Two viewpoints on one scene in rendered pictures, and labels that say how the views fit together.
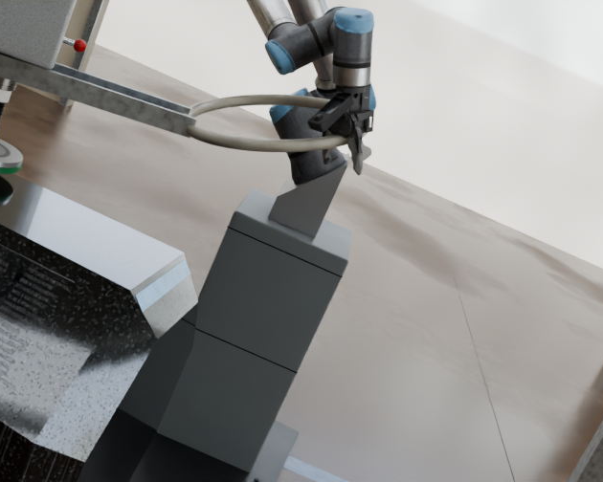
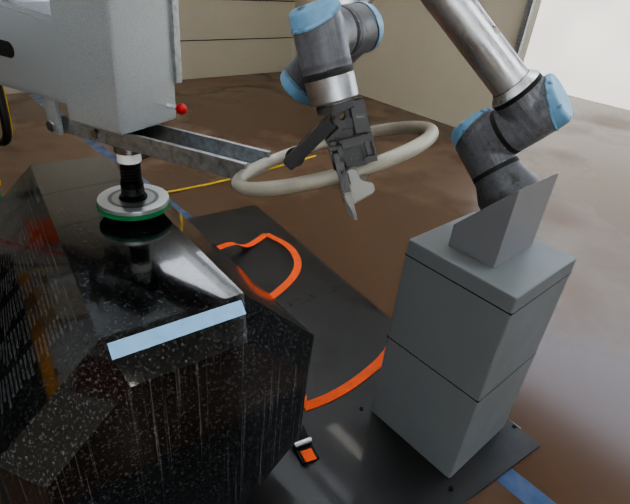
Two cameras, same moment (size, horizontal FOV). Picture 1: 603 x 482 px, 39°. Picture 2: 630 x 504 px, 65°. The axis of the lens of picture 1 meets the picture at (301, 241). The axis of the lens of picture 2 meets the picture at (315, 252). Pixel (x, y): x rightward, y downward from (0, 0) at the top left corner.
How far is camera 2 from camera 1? 1.54 m
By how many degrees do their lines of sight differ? 46
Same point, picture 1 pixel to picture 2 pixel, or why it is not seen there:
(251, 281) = (429, 306)
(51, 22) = (106, 94)
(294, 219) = (471, 248)
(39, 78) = (131, 143)
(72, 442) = (33, 470)
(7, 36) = (88, 113)
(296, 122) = (469, 147)
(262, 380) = (449, 400)
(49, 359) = (34, 391)
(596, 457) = not seen: outside the picture
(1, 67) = (109, 138)
